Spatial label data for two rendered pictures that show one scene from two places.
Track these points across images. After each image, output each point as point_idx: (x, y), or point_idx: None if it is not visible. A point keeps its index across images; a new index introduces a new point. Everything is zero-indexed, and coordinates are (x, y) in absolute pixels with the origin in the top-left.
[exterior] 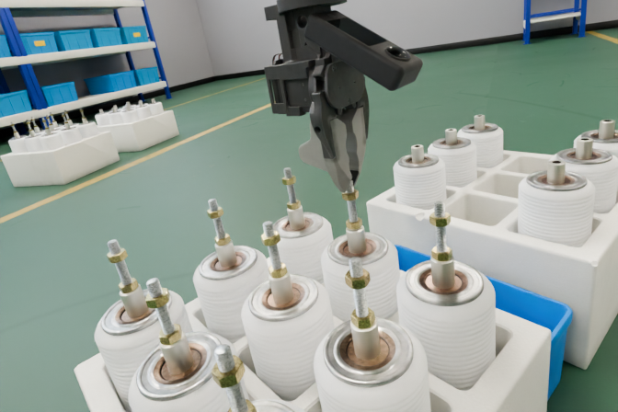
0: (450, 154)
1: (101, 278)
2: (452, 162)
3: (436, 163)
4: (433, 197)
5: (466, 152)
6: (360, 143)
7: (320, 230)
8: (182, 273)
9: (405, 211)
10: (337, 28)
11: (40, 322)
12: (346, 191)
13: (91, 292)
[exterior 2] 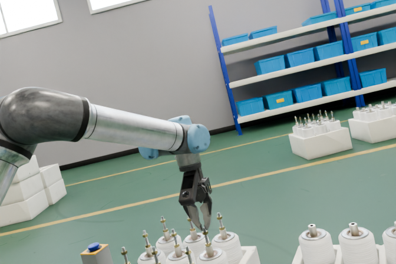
0: (339, 239)
1: (248, 225)
2: (342, 246)
3: (312, 240)
4: (309, 260)
5: (347, 243)
6: (205, 215)
7: (222, 243)
8: (266, 240)
9: (294, 258)
10: (182, 180)
11: (217, 233)
12: (201, 230)
13: (238, 230)
